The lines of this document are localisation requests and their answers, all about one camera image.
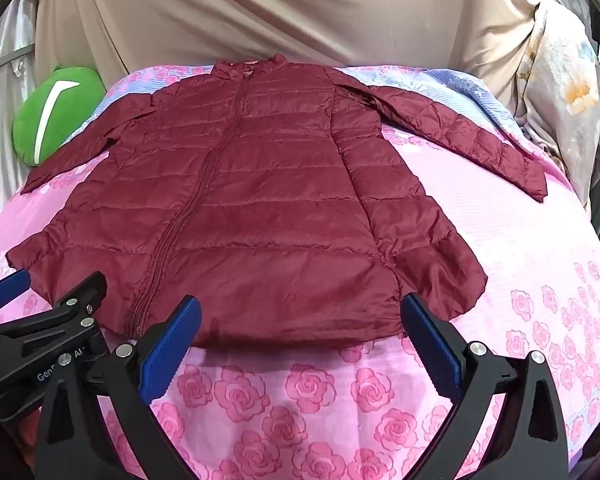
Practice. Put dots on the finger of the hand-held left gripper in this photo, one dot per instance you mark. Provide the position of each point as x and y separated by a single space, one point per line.
82 291
7 286

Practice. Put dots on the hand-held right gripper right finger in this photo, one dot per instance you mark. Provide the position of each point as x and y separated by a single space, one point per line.
432 346

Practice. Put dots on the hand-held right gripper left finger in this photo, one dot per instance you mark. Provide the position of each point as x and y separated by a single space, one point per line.
169 346

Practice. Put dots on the maroon quilted puffer jacket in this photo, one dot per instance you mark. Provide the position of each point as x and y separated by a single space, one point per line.
260 200

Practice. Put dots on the pink rose print bed sheet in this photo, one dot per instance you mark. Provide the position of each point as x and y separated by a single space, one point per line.
505 270

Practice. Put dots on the green plush pillow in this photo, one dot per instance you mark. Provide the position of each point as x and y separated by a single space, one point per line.
50 110

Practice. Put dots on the silver striped cloth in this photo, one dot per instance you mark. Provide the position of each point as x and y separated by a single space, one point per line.
2 85

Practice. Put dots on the white floral hanging cloth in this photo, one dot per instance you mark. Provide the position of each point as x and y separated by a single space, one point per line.
565 90

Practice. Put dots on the beige draped curtain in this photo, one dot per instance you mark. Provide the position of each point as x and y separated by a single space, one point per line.
260 7

